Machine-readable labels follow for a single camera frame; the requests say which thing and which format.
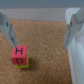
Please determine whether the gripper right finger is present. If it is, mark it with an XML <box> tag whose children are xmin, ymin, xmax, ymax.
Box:
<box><xmin>63</xmin><ymin>9</ymin><xmax>84</xmax><ymax>49</ymax></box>

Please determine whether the yellow block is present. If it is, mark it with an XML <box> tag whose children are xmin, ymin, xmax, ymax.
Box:
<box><xmin>15</xmin><ymin>51</ymin><xmax>31</xmax><ymax>70</ymax></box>

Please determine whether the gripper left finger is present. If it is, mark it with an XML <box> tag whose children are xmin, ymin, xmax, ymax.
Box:
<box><xmin>0</xmin><ymin>12</ymin><xmax>19</xmax><ymax>48</ymax></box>

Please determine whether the white plastic box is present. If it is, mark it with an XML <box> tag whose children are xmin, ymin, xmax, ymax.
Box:
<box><xmin>64</xmin><ymin>7</ymin><xmax>84</xmax><ymax>84</ymax></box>

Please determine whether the pink block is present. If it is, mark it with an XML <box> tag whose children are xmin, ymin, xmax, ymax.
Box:
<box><xmin>11</xmin><ymin>45</ymin><xmax>29</xmax><ymax>66</ymax></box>

